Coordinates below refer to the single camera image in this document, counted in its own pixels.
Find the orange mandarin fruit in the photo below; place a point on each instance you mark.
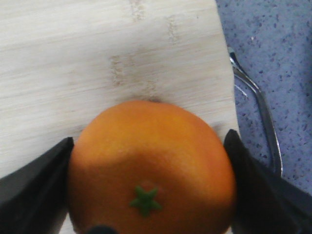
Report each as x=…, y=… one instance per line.
x=150, y=168

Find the wooden cutting board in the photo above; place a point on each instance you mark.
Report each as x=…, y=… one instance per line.
x=62, y=62

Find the metal cutting board handle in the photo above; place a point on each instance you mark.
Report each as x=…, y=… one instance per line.
x=276, y=164

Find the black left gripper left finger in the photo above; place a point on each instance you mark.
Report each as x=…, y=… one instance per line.
x=33, y=198

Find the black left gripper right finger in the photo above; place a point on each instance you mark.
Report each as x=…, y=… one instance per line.
x=266, y=203

